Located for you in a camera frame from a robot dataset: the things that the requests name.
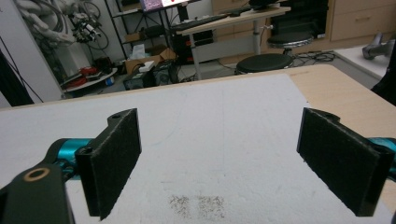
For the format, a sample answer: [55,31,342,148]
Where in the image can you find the computer monitor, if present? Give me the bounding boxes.
[139,0,191,13]

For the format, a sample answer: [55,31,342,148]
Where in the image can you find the white foam board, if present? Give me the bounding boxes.
[0,73,396,224]

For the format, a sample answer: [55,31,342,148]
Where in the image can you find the grey metal device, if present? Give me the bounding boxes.
[361,32,396,61]

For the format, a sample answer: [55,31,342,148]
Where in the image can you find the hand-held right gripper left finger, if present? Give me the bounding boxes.
[74,107,143,221]

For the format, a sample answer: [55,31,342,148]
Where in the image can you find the dark cloth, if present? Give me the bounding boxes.
[371,39,396,107]

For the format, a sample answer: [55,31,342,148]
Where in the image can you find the white raised platform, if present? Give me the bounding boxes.
[332,43,393,81]

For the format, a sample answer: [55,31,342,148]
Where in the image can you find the black keyboard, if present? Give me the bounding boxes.
[170,13,229,33]

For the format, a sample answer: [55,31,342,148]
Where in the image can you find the light wooden drawer cabinet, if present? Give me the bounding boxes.
[329,0,396,43]

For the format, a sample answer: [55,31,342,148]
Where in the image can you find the white robot arm with cables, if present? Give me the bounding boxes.
[13,0,109,52]

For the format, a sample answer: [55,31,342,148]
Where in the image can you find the black computer tower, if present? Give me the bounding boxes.
[172,29,215,65]

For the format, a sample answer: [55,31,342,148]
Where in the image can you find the black metal shelf rack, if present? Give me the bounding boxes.
[104,0,176,61]

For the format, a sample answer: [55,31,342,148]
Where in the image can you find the light wooden desk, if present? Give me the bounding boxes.
[176,6,292,81]

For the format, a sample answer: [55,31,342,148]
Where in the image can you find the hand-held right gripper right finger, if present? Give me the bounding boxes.
[296,106,396,217]

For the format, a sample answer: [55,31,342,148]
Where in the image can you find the black floor cables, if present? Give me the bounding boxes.
[291,49,336,67]

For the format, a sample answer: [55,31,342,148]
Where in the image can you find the black equipment case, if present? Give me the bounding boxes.
[122,61,179,91]

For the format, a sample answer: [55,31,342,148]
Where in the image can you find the brown cardboard box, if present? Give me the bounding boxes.
[124,47,177,75]

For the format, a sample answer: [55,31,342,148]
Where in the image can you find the round white platform with tools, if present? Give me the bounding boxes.
[60,65,120,93]

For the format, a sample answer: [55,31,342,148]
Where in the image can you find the black round stool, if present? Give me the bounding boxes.
[266,32,315,57]
[234,52,294,76]

